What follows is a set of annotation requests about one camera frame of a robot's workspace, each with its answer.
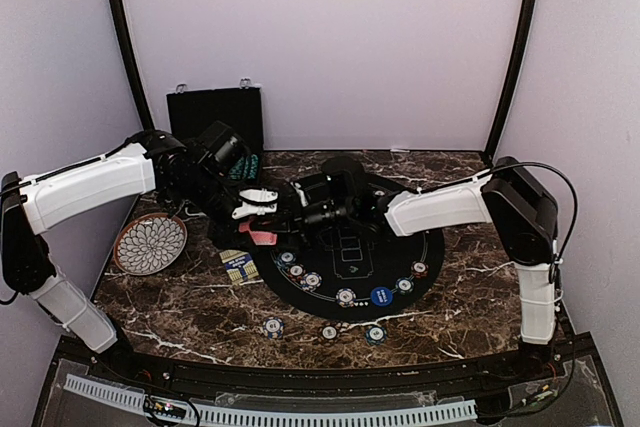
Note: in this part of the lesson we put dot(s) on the teal chip row right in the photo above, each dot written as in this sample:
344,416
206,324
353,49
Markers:
252,165

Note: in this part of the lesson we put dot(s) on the white blue chip bottom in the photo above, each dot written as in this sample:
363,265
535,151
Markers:
345,297

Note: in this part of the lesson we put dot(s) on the black left frame post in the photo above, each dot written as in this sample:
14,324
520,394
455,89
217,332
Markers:
128,57

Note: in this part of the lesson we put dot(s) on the brown white chip stack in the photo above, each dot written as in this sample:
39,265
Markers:
329,333

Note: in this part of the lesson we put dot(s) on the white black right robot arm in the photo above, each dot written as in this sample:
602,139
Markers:
508,203

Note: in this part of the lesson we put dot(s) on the red chip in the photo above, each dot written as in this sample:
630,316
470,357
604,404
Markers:
419,269

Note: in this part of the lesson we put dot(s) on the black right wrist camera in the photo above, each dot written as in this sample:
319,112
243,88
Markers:
340,179

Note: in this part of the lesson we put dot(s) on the black poker chip case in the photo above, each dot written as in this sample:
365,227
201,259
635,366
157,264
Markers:
191,112

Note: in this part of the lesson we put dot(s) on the floral ceramic plate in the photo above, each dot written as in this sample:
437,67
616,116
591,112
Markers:
150,244

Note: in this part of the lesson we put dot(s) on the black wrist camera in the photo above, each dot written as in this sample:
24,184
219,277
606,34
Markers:
224,147
340,179

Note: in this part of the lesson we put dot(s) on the teal blue chip stack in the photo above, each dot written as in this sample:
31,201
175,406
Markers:
375,335

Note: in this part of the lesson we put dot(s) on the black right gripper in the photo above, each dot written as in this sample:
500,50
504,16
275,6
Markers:
297,225

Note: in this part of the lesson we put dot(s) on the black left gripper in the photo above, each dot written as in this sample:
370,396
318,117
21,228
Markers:
229,237

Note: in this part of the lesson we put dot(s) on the teal chip row left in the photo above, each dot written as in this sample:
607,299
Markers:
240,170

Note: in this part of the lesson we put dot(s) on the blue small blind button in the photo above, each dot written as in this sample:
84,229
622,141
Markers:
382,296

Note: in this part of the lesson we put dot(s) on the round black poker mat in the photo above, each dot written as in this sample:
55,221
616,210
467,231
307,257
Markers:
346,259

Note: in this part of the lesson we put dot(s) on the gold blue card box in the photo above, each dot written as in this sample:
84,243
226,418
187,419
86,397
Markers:
239,266

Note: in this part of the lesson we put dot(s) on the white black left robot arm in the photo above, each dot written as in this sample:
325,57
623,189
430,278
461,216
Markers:
36,208

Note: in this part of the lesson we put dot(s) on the red playing card deck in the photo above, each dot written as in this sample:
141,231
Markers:
255,235

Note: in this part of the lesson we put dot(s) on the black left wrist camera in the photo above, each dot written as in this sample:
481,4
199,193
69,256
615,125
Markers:
224,147

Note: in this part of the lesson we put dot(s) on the orange chip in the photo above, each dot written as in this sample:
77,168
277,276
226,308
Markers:
296,271

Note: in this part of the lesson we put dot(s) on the blue white chip stack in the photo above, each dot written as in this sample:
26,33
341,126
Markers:
273,327

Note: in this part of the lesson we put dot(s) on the teal chip row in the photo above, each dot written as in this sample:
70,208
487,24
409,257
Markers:
252,165
240,170

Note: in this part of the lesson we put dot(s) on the white cable duct strip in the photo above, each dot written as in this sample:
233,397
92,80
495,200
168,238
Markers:
260,410

